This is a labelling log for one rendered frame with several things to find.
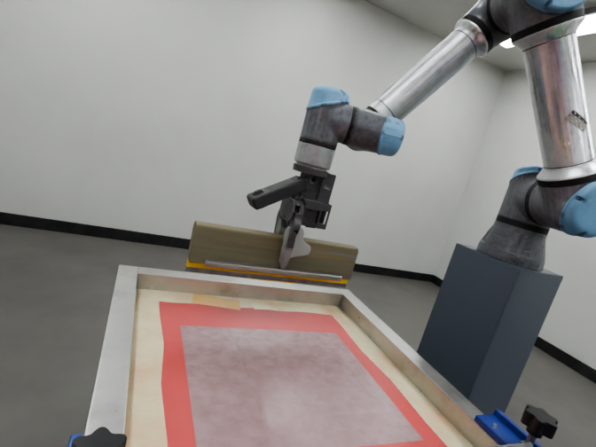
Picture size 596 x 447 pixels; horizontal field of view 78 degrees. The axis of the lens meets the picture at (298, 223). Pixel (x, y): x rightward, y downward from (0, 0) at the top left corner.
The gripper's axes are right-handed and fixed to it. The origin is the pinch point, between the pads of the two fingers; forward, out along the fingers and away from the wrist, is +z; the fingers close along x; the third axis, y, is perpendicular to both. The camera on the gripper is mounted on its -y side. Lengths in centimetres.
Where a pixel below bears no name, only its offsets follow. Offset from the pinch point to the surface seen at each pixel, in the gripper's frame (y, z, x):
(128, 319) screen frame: -26.5, 10.5, -9.2
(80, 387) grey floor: -38, 109, 102
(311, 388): 2.7, 14.2, -21.9
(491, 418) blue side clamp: 27.7, 9.8, -35.4
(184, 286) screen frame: -15.6, 12.4, 10.0
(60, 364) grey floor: -49, 109, 119
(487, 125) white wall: 380, -117, 321
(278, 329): 2.7, 14.2, -3.7
